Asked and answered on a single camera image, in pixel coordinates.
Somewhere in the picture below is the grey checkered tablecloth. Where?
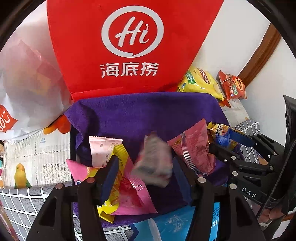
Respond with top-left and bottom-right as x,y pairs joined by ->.
0,117 -> 262,241

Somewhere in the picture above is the pink white candy packet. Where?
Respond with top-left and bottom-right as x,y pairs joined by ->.
132,132 -> 173,188

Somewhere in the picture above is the yellow triangular snack packet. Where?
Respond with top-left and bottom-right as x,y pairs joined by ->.
207,122 -> 238,150

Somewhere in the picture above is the orange chips bag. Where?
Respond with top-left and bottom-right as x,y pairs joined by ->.
217,70 -> 247,100

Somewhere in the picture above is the brown wooden door frame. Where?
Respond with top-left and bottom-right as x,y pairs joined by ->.
238,24 -> 281,87

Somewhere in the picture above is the person's right hand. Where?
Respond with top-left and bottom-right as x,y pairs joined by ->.
258,203 -> 288,230

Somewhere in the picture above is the red paper shopping bag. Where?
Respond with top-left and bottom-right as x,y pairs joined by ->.
47,0 -> 223,101

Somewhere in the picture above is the purple towel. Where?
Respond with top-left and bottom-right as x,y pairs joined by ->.
64,91 -> 232,229

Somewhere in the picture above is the blue tissue pack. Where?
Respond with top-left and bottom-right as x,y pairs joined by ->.
131,202 -> 220,241

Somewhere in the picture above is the pink Haidilao snack packet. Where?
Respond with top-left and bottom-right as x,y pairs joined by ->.
168,119 -> 216,176

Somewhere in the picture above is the white plastic Miniso bag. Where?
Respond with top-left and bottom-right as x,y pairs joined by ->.
0,32 -> 72,142

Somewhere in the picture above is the yellow chips bag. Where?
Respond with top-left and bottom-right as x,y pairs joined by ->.
177,67 -> 224,101

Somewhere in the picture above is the pale pink pastry packet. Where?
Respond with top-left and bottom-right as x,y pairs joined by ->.
89,136 -> 123,168

